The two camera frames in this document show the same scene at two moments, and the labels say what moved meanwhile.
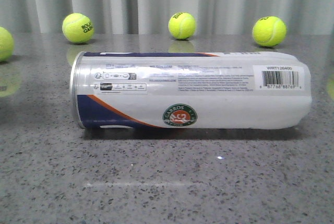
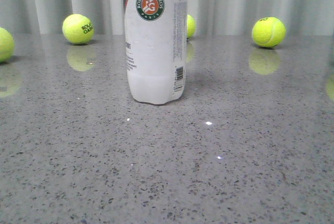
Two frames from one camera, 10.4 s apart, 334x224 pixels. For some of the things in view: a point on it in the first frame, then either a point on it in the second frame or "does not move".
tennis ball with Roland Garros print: x=78 y=27 does not move
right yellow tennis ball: x=269 y=31 does not move
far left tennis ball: x=7 y=45 does not move
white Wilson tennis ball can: x=190 y=90 -> x=155 y=13
